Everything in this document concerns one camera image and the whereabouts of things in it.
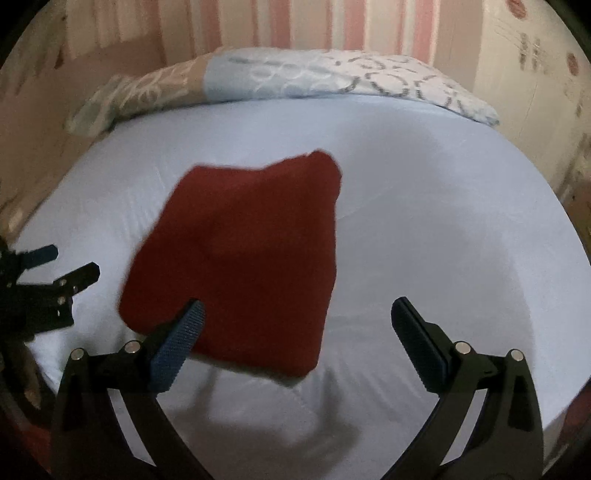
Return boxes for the dark red knitted sweater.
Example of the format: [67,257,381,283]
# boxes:
[118,151,342,378]

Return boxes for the beige padded headboard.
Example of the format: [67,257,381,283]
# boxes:
[1,34,164,242]

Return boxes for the light blue bed sheet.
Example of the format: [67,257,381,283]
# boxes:
[16,96,590,479]

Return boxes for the patterned blue beige pillow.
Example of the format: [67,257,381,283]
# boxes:
[65,47,499,137]

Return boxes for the pink striped curtain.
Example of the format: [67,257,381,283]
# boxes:
[64,0,445,66]

